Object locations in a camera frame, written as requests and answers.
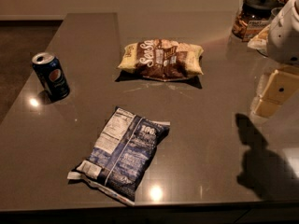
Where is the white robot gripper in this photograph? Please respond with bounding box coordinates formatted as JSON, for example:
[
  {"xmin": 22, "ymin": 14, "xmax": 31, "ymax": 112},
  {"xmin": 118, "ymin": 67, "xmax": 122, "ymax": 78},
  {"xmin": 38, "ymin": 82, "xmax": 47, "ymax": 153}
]
[{"xmin": 252, "ymin": 0, "xmax": 299, "ymax": 118}]

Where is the brown sea salt chip bag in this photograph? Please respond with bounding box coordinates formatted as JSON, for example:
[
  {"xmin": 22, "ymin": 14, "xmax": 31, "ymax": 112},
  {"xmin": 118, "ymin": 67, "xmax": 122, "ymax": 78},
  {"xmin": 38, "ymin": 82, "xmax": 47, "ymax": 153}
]
[{"xmin": 118, "ymin": 39, "xmax": 204, "ymax": 81}]

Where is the blue chip bag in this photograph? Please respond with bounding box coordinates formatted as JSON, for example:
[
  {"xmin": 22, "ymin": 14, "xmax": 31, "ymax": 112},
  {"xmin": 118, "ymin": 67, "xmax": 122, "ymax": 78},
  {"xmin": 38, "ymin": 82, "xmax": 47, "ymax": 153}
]
[{"xmin": 67, "ymin": 107, "xmax": 170, "ymax": 205}]

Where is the yellow snack packet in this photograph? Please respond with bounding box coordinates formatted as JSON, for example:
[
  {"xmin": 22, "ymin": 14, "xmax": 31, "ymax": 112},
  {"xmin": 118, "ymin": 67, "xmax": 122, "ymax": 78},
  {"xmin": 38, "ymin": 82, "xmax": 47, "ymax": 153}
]
[{"xmin": 248, "ymin": 25, "xmax": 270, "ymax": 56}]

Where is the clear glass container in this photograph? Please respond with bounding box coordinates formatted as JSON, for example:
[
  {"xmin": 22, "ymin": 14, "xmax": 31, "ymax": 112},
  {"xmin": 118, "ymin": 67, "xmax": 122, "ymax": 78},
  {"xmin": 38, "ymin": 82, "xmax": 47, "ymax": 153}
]
[{"xmin": 270, "ymin": 7, "xmax": 282, "ymax": 20}]

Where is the glass snack jar black lid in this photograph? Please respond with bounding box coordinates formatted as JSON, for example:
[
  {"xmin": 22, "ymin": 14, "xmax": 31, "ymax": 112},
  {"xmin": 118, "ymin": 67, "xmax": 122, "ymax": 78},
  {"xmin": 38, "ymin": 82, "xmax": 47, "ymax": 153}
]
[{"xmin": 231, "ymin": 0, "xmax": 280, "ymax": 43}]

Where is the blue Pepsi soda can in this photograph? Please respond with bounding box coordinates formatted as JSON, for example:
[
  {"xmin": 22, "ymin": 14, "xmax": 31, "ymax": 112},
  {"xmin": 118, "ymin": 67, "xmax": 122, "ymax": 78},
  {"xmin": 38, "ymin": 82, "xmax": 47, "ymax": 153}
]
[{"xmin": 32, "ymin": 52, "xmax": 70, "ymax": 101}]

